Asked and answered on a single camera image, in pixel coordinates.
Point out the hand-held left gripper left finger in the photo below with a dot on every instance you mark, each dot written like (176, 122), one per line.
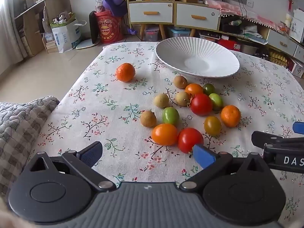
(91, 153)

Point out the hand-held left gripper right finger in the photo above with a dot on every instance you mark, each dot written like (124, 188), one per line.
(204, 156)

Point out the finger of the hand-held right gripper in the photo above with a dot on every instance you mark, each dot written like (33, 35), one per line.
(263, 137)
(298, 127)

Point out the red tomato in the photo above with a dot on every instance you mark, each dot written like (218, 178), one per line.
(188, 137)
(201, 104)

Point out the olive yellow tomato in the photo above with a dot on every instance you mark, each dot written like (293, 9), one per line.
(212, 125)

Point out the mandarin orange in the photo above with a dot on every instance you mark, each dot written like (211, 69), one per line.
(125, 72)
(230, 116)

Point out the orange tomato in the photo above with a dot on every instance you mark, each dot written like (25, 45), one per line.
(164, 134)
(193, 89)

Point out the green jujube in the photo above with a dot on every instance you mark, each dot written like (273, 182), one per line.
(217, 101)
(170, 116)

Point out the dark green tomato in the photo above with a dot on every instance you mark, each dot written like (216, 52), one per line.
(209, 89)

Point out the white ribbed plate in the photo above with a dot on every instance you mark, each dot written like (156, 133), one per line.
(201, 59)

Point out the white red printed box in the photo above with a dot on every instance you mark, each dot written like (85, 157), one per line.
(295, 67)

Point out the floral tablecloth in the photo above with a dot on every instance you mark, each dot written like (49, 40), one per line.
(106, 87)

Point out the yellow egg tray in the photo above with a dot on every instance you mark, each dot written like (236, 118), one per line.
(277, 57)

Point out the small white drawer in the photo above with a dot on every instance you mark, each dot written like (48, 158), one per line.
(275, 39)
(299, 53)

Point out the grey checked quilt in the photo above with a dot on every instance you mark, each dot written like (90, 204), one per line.
(19, 128)

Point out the white microwave oven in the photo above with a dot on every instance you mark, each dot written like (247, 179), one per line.
(296, 26)

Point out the clear glass jar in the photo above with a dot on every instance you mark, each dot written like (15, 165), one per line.
(282, 27)

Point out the long low wooden cabinet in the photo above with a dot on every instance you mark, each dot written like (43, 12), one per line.
(262, 30)

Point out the pale round base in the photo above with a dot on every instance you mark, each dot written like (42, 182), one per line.
(85, 44)

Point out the white bag pile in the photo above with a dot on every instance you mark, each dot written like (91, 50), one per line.
(250, 29)

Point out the black case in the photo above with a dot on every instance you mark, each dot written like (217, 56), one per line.
(229, 28)

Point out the black lid storage box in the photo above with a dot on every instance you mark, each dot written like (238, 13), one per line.
(209, 36)

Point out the white paper bag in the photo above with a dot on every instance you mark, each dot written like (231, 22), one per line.
(68, 35)

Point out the red snack bucket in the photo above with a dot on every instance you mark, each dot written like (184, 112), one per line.
(108, 30)

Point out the black flat panel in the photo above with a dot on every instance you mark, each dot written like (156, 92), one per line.
(93, 28)

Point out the short wooden drawer cabinet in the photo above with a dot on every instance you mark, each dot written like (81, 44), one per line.
(192, 32)

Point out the blue lid storage box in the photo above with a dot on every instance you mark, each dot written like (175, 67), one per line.
(178, 32)

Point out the purple toy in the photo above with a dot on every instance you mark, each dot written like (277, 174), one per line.
(130, 30)

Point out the wooden bookshelf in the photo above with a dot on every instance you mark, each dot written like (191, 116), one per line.
(30, 35)

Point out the clear storage box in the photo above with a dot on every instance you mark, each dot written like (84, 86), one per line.
(152, 34)

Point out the pink tasselled cloth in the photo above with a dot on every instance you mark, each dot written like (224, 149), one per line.
(228, 7)

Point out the plush toys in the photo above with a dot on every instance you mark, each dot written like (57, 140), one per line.
(63, 17)

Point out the tall wooden shelf cabinet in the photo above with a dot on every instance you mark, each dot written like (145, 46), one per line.
(127, 4)

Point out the pale curtain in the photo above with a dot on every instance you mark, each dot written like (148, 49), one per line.
(7, 16)

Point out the white wall socket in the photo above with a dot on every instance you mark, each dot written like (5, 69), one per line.
(249, 3)

